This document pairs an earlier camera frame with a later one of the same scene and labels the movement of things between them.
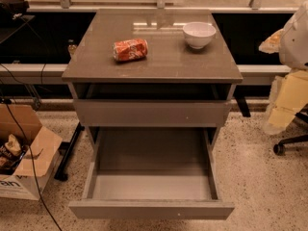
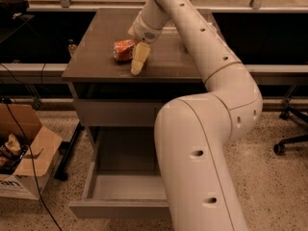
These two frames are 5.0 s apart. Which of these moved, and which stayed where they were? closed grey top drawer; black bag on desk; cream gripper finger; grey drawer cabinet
Moved: cream gripper finger
Stayed: grey drawer cabinet; closed grey top drawer; black bag on desk
